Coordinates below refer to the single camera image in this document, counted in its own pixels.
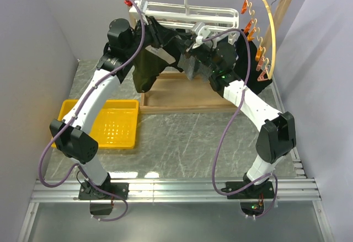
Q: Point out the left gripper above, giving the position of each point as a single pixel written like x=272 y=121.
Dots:
x=154 y=30

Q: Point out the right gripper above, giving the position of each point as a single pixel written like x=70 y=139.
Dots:
x=191 y=52

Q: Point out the olive green underwear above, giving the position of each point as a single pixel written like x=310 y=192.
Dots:
x=150 y=63

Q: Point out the white clip hanger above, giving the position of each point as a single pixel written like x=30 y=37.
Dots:
x=185 y=16

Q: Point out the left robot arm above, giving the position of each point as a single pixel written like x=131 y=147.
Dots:
x=112 y=69

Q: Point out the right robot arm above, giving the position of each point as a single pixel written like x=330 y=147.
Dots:
x=235 y=75

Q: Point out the yellow curved clip hanger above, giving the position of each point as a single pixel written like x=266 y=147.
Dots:
x=266 y=53

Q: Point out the black hanging shorts left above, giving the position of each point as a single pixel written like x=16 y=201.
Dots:
x=174 y=49

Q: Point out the black hanging shorts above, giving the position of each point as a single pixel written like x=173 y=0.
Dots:
x=241 y=66
x=174 y=49

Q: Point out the striped hanging garment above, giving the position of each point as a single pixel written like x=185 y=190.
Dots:
x=193 y=68

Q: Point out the wooden drying rack stand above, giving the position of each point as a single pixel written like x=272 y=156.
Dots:
x=174 y=93

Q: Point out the black hanging shorts right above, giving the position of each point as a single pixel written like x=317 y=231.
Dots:
x=241 y=66

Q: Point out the yellow plastic tray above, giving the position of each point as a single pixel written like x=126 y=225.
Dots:
x=111 y=125

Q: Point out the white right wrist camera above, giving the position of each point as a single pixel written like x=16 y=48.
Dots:
x=200 y=32

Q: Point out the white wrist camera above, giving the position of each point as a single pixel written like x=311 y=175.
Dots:
x=200 y=32
x=137 y=7

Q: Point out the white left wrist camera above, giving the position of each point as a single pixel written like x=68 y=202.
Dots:
x=137 y=7

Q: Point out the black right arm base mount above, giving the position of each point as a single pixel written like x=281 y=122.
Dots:
x=256 y=200

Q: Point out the aluminium table edge rail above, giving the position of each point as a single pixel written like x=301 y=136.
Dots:
x=173 y=210

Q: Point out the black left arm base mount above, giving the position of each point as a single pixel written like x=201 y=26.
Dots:
x=102 y=199

